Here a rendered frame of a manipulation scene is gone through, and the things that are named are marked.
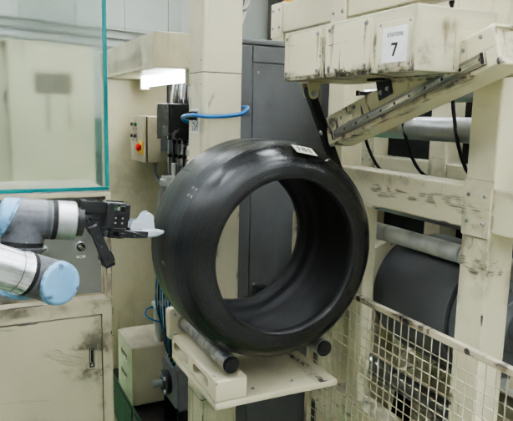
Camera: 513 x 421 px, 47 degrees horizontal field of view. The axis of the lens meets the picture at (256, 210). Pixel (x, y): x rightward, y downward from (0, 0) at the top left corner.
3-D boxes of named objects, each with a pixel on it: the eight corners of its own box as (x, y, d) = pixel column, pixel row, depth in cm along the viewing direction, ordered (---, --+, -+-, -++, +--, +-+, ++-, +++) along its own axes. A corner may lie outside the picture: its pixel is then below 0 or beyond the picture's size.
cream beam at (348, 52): (281, 82, 185) (282, 32, 183) (348, 85, 196) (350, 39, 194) (411, 71, 131) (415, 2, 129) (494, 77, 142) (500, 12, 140)
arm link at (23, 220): (-7, 238, 135) (-3, 194, 135) (51, 240, 141) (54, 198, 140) (-4, 242, 127) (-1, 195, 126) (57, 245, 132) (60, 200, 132)
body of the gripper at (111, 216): (134, 205, 140) (81, 201, 135) (129, 241, 141) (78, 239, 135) (126, 200, 147) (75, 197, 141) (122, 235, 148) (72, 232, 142)
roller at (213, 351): (195, 326, 184) (180, 331, 182) (192, 312, 183) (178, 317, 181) (241, 370, 153) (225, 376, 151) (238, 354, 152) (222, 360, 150)
